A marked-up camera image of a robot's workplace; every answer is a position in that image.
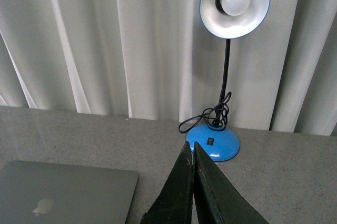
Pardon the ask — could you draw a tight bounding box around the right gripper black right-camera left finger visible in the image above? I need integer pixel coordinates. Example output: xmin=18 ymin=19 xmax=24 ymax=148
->
xmin=140 ymin=142 xmax=194 ymax=224

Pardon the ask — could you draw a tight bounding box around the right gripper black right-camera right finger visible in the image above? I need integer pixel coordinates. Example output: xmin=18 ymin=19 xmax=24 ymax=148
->
xmin=194 ymin=142 xmax=267 ymax=223

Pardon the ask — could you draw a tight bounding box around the grey laptop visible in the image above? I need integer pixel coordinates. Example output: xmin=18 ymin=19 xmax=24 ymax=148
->
xmin=1 ymin=161 xmax=139 ymax=223

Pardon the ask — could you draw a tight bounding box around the white curtain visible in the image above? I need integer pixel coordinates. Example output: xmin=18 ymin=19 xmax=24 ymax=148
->
xmin=1 ymin=0 xmax=336 ymax=135

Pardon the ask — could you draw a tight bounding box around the blue desk lamp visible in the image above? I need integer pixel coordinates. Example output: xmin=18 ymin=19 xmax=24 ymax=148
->
xmin=185 ymin=0 xmax=271 ymax=162

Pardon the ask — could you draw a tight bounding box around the black lamp power cable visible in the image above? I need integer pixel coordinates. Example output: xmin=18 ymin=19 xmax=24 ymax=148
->
xmin=178 ymin=91 xmax=232 ymax=134

